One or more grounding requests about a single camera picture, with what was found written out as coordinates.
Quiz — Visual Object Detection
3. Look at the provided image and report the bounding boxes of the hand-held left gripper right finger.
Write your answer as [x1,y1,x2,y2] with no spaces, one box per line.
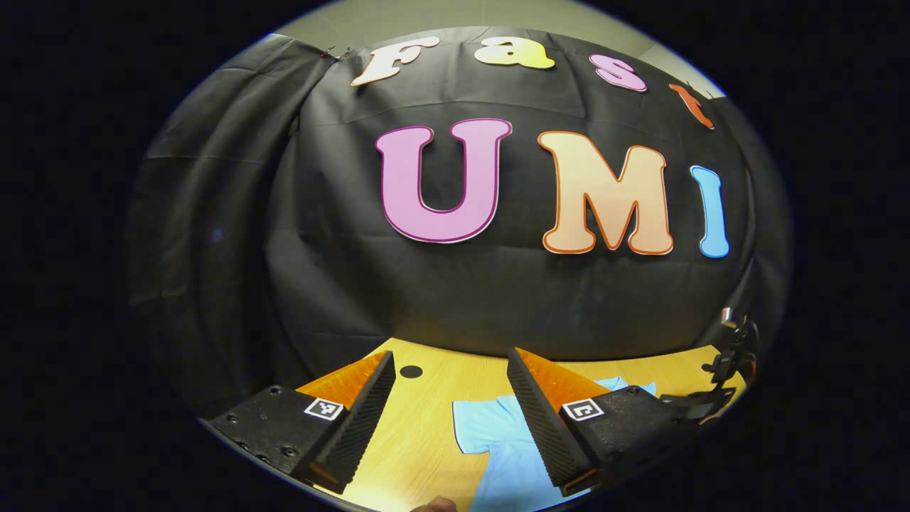
[506,347,701,498]

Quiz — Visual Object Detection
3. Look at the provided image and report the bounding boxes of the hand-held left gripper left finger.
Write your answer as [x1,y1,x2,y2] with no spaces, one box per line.
[203,350,397,496]

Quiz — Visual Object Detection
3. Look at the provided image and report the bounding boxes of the light blue polo T-shirt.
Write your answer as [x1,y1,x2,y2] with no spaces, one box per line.
[453,377,658,512]

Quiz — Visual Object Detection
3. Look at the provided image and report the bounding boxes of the black backdrop cloth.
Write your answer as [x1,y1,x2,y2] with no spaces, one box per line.
[124,27,793,420]

